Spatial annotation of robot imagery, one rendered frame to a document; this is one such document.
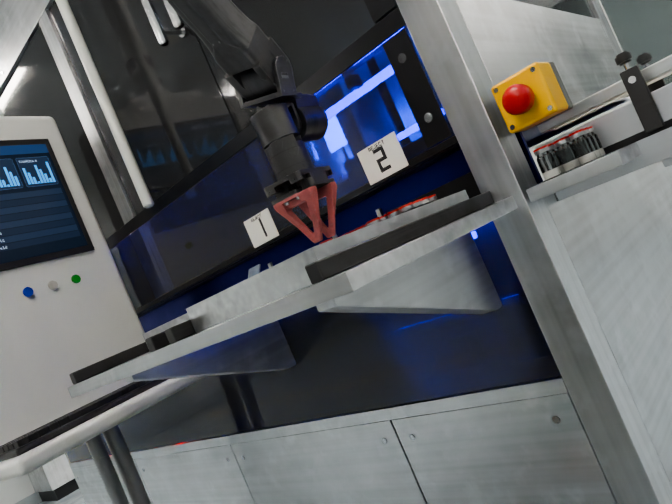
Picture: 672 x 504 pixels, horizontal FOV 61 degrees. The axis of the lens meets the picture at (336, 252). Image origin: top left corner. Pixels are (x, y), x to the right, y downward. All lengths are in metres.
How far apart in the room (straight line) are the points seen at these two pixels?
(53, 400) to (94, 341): 0.17
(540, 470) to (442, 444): 0.17
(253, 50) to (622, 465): 0.78
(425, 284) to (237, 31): 0.41
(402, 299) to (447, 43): 0.39
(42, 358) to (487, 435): 0.95
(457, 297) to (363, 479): 0.56
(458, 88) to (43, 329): 1.03
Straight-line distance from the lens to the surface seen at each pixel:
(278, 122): 0.82
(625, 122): 0.92
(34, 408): 1.40
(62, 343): 1.45
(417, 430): 1.10
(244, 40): 0.80
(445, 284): 0.79
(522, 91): 0.80
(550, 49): 1.26
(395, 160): 0.94
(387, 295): 0.69
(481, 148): 0.87
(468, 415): 1.02
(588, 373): 0.91
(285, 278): 0.61
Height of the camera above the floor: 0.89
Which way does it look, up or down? 1 degrees up
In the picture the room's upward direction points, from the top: 23 degrees counter-clockwise
